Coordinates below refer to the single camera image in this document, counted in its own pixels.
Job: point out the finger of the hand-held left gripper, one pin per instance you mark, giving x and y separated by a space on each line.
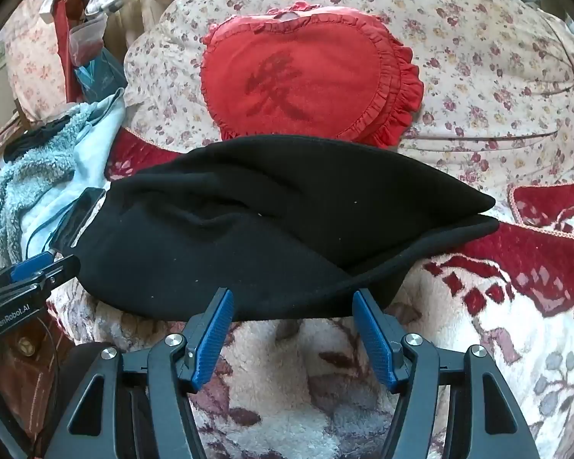
62 271
28 267

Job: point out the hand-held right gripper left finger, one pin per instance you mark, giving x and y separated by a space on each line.
215 339

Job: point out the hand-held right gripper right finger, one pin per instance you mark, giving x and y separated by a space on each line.
370 339

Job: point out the black pants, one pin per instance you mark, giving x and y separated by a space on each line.
268 229

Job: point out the black smartphone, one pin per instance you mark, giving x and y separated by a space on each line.
79 215

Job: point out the light blue fleece jacket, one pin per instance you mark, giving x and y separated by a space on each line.
38 177

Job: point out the red and white plush blanket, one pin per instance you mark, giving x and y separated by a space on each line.
292 416

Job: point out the black cloth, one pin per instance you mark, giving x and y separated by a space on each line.
33 141

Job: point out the teal bag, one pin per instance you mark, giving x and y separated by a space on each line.
100 79

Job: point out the pink floral pillow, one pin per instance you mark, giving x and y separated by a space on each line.
33 67

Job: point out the clear plastic bag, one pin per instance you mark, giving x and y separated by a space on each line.
88 38

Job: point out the red hanging cloth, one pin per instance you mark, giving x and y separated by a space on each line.
67 33

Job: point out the red heart-shaped frilled pillow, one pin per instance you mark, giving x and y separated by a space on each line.
315 81

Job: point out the floral quilt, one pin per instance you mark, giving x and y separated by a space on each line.
483 57

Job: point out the white wall socket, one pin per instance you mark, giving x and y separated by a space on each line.
0 55

